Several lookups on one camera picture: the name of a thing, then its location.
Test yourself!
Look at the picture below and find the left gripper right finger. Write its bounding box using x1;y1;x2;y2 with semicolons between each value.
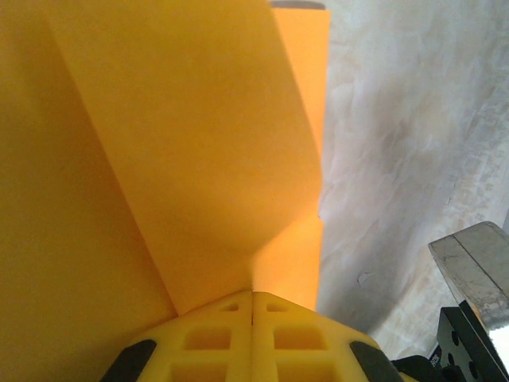
253;292;405;382

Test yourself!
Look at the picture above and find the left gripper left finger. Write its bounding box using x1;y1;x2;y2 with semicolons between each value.
101;290;254;382

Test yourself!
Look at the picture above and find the orange paper sheet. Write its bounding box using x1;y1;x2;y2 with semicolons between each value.
0;0;332;382

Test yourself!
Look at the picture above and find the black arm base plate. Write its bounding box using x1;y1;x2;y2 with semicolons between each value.
437;300;509;382

